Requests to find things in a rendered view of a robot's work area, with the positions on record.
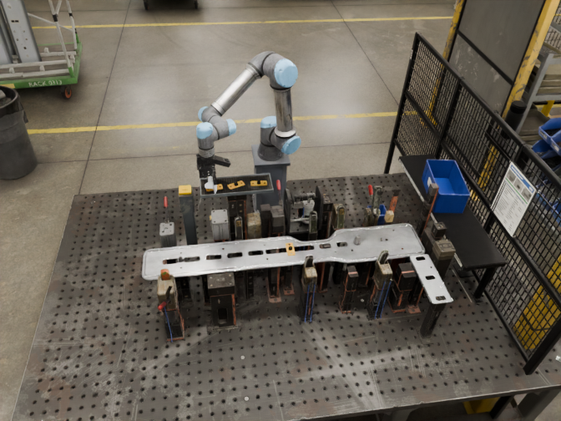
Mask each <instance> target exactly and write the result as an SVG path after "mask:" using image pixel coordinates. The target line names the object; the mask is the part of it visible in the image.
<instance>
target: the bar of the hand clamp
mask: <svg viewBox="0 0 561 421"><path fill-rule="evenodd" d="M382 194H383V192H382V187H381V186H374V190H373V197H372V203H371V213H372V214H371V217H373V211H374V209H376V212H377V213H376V216H378V212H379V206H380V201H381V195H382Z"/></svg>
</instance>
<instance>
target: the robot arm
mask: <svg viewBox="0 0 561 421"><path fill-rule="evenodd" d="M263 76H267V77H268V78H269V79H270V87H271V88H272V89H274V97H275V115H276V116H268V117H265V118H263V120H261V122H260V145H259V148H258V150H257V154H258V156H259V157H260V158H261V159H262V160H266V161H276V160H279V159H281V158H282V156H283V154H284V153H285V154H286V155H290V154H293V153H294V152H296V151H297V150H298V148H299V147H300V145H301V138H300V137H299V136H297V135H296V127H295V126H294V125H293V116H292V102H291V88H292V87H293V85H294V83H295V82H296V79H297V77H298V70H297V67H296V66H295V65H294V64H293V63H292V62H291V61H290V60H289V59H286V58H283V57H282V56H280V55H279V54H278V53H275V52H273V51H266V52H263V53H260V54H258V55H256V56H255V57H254V58H253V59H252V60H251V61H249V63H248V64H247V65H246V69H245V70H244V71H243V72H242V73H241V74H240V75H239V76H238V77H237V78H236V79H235V80H234V81H233V82H232V83H231V84H230V86H229V87H228V88H227V89H226V90H225V91H224V92H223V93H222V94H221V95H220V96H219V97H218V98H217V99H216V100H215V101H214V102H213V104H212V105H211V106H210V107H203V108H201V109H200V111H199V113H198V117H199V119H200V120H201V121H202V123H200V124H198V125H197V127H196V136H197V140H198V149H199V153H198V154H196V164H197V170H198V171H199V176H200V178H208V176H209V178H208V183H206V184H205V188H206V189H214V193H216V191H217V182H216V175H215V174H216V172H215V164H217V165H222V166H225V167H230V164H231V163H230V160H229V159H226V158H223V157H220V156H217V155H215V146H214V142H215V141H216V140H219V139H223V138H225V137H228V136H230V135H232V134H234V133H235V132H236V125H235V122H234V121H233V120H232V119H227V120H223V119H222V118H221V116H222V115H223V114H224V113H225V112H226V111H227V110H228V109H229V108H230V107H231V106H232V105H233V104H234V103H235V102H236V101H237V99H238V98H239V97H240V96H241V95H242V94H243V93H244V92H245V91H246V90H247V89H248V88H249V87H250V86H251V85H252V84H253V83H254V82H255V81H256V80H257V79H261V78H262V77H263ZM212 181H213V182H212Z"/></svg>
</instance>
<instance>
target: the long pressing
mask: <svg viewBox="0 0 561 421"><path fill-rule="evenodd" d="M393 230H394V231H393ZM357 235H359V236H360V237H361V242H360V245H355V244H354V239H355V237H356V236H357ZM381 238H382V241H380V239H381ZM386 239H387V241H386ZM291 242H292V243H293V246H294V247H298V246H314V250H307V251H295V253H296V254H295V255H294V256H288V255H287V252H282V253H274V254H266V252H265V251H266V250H273V249H281V248H286V243H291ZM341 242H345V243H346V244H347V246H341V247H339V246H337V243H341ZM324 244H330V245H331V248H324V249H321V248H320V245H324ZM264 245H265V246H264ZM223 248H224V250H223ZM402 248H403V249H402ZM384 249H388V251H389V256H388V258H387V260H391V259H398V258H407V257H410V256H415V255H423V254H425V248H424V246H423V245H422V243H421V241H420V239H419V237H418V235H417V233H416V232H415V230H414V228H413V227H412V225H411V224H408V223H401V224H392V225H383V226H366V227H357V228H348V229H340V230H336V231H335V232H334V233H333V234H332V235H331V236H330V237H329V238H328V239H325V240H317V241H299V240H297V239H296V238H294V237H292V236H277V237H268V238H260V239H250V240H242V241H225V242H216V243H207V244H198V245H189V246H172V247H163V248H154V249H148V250H147V251H146V252H145V253H144V255H143V265H142V277H143V279H145V280H147V281H151V280H158V276H160V270H161V269H165V268H166V269H169V274H170V275H174V278H176V277H184V276H199V275H207V274H215V273H224V272H232V271H247V270H255V269H263V268H272V267H280V266H295V265H303V264H304V261H305V257H306V255H313V258H314V261H313V263H319V262H328V261H338V262H341V263H346V264H352V263H359V262H367V261H376V260H377V258H378V256H379V254H380V252H381V251H382V250H384ZM352 250H353V251H352ZM249 251H263V255H257V256H249V254H248V252H249ZM335 251H336V252H335ZM240 252H241V253H242V256H241V257H233V258H228V257H227V255H228V254H231V253H240ZM213 255H221V258H220V259H216V260H206V257H207V256H213ZM179 256H182V257H183V259H185V258H189V257H197V256H198V257H199V258H200V260H199V261H192V262H184V261H182V262H179ZM267 258H268V260H266V259H267ZM172 259H178V263H175V264H166V265H164V264H163V261H164V260H172ZM181 267H182V268H181Z"/></svg>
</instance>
